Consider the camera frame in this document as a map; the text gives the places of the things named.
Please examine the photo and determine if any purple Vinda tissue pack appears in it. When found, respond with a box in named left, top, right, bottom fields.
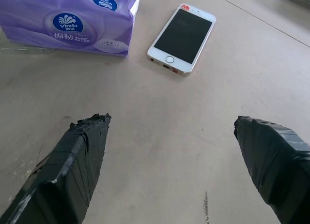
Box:
left=0, top=0, right=141, bottom=57

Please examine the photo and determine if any white smartphone with red stickers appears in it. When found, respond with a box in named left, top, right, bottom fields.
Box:
left=147, top=3, right=217, bottom=78

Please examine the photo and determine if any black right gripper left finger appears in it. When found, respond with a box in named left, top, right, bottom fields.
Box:
left=0, top=113, right=112, bottom=224

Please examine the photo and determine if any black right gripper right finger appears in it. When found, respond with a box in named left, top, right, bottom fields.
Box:
left=233, top=115, right=310, bottom=224

